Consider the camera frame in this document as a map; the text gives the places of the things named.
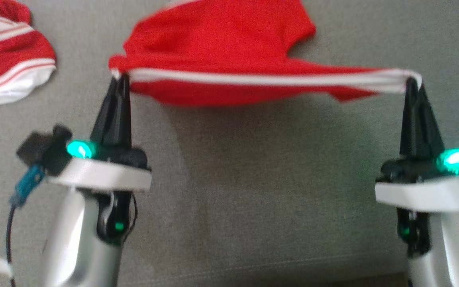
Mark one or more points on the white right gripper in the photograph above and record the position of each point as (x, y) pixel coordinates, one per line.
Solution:
(420, 191)

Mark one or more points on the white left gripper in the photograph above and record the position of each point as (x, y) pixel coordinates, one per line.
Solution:
(106, 173)

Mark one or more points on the red white striped t-shirt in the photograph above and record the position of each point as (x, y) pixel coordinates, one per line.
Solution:
(2, 56)

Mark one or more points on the red shorts with white trim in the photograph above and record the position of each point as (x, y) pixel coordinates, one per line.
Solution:
(221, 44)

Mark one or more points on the grey fabric ottoman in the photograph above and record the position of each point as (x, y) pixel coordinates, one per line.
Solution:
(253, 179)

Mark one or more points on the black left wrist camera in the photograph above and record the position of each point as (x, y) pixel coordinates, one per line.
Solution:
(44, 149)

